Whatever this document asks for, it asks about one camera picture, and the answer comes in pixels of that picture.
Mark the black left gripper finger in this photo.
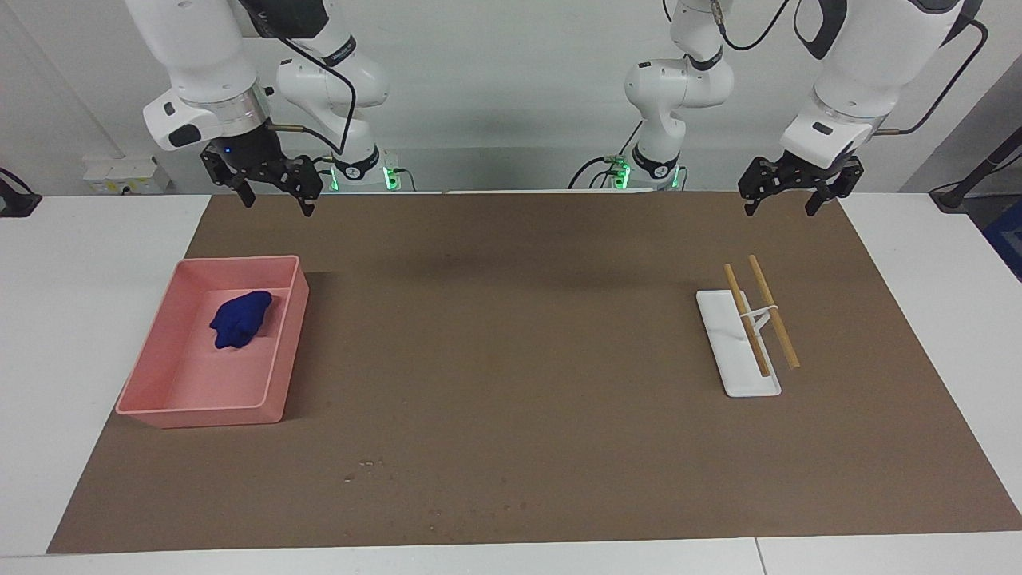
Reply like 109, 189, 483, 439
804, 157, 866, 218
736, 157, 788, 218

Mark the blue towel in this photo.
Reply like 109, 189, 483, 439
209, 291, 274, 350

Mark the black stand pole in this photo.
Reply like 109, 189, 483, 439
930, 128, 1022, 212

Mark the wooden rod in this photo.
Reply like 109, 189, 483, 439
724, 264, 772, 378
748, 255, 801, 370

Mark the blue box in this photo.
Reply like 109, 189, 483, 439
984, 200, 1022, 282

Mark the white rack base tray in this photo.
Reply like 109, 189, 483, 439
696, 288, 782, 398

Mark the pink plastic bin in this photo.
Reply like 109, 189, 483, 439
116, 256, 310, 430

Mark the black table clamp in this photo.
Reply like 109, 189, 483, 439
0, 168, 42, 218

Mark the brown table mat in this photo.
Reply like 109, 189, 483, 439
46, 192, 1022, 555

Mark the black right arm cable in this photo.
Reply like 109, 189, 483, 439
238, 0, 357, 157

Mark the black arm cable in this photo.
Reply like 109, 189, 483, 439
238, 0, 357, 157
713, 0, 793, 51

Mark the white wall socket box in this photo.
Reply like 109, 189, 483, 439
83, 157, 170, 195

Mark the white rack bracket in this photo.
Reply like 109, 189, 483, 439
739, 302, 780, 352

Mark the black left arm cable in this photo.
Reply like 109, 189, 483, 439
713, 0, 793, 51

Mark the black base cable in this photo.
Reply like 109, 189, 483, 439
568, 120, 644, 190

